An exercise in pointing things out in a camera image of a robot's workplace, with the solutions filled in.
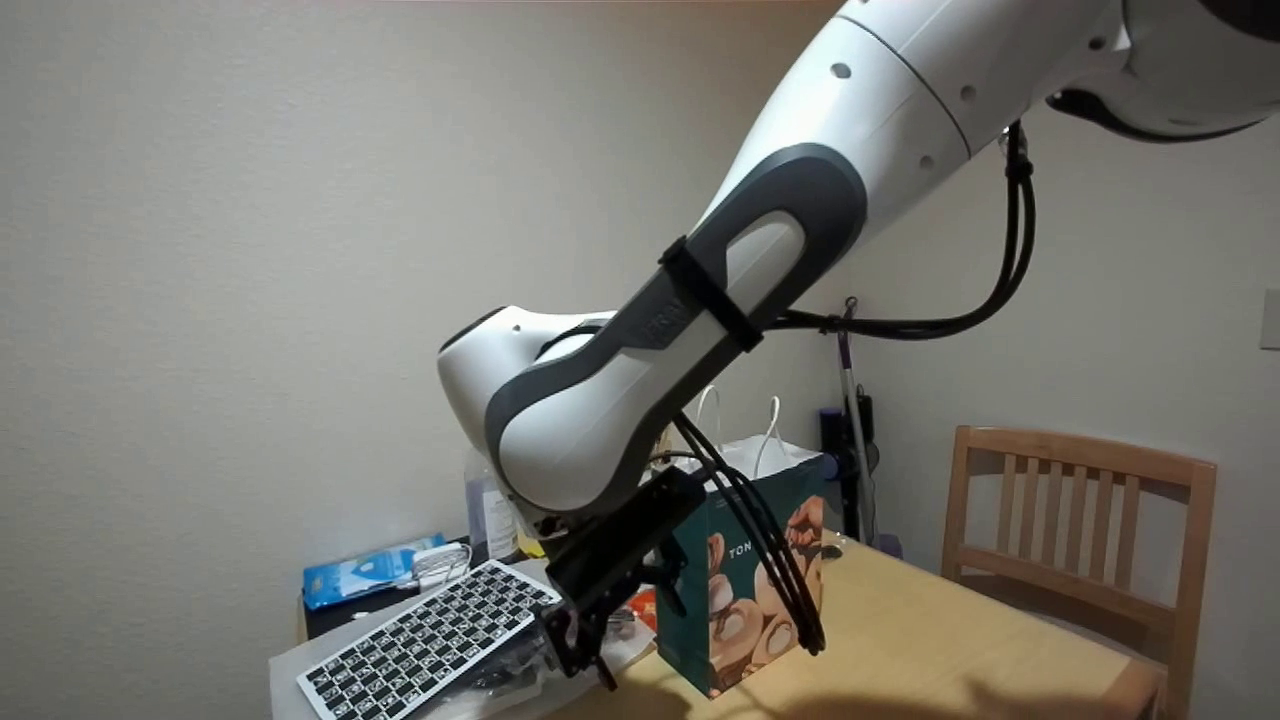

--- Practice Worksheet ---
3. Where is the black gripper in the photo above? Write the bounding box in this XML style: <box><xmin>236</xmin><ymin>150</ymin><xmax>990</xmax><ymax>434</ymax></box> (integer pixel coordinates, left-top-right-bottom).
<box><xmin>535</xmin><ymin>525</ymin><xmax>675</xmax><ymax>691</ymax></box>

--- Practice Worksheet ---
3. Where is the red snack packet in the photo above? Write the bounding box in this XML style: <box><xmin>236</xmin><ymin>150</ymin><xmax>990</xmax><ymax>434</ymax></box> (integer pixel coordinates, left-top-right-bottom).
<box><xmin>605</xmin><ymin>581</ymin><xmax>668</xmax><ymax>673</ymax></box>

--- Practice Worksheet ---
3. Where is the clear water bottle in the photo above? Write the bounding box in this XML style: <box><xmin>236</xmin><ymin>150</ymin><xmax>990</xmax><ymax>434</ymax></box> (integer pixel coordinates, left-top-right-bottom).
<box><xmin>462</xmin><ymin>443</ymin><xmax>527</xmax><ymax>563</ymax></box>

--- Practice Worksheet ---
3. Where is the colourful cardboard box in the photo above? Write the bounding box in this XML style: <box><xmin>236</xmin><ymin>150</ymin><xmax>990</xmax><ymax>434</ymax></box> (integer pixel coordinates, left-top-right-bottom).
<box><xmin>652</xmin><ymin>397</ymin><xmax>847</xmax><ymax>699</ymax></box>

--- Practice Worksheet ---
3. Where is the white keyboard with dark keys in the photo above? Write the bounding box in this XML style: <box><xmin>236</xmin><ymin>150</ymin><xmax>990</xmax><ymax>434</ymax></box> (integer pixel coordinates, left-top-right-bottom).
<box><xmin>293</xmin><ymin>557</ymin><xmax>563</xmax><ymax>720</ymax></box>

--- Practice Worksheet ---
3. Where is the blue tissue box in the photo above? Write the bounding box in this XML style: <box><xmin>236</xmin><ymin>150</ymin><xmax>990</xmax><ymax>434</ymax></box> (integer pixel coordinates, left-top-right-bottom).
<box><xmin>299</xmin><ymin>533</ymin><xmax>481</xmax><ymax>641</ymax></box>

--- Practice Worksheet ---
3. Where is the wooden chair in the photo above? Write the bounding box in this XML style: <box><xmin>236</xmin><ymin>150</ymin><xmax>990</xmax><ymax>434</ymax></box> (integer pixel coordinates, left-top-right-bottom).
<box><xmin>935</xmin><ymin>418</ymin><xmax>1221</xmax><ymax>720</ymax></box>

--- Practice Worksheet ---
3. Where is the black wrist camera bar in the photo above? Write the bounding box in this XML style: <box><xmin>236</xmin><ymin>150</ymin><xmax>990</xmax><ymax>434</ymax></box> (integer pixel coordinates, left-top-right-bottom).
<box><xmin>535</xmin><ymin>462</ymin><xmax>712</xmax><ymax>590</ymax></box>

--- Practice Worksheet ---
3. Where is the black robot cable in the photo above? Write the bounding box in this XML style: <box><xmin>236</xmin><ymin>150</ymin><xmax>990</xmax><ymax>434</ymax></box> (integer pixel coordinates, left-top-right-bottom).
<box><xmin>666</xmin><ymin>114</ymin><xmax>1042</xmax><ymax>659</ymax></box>

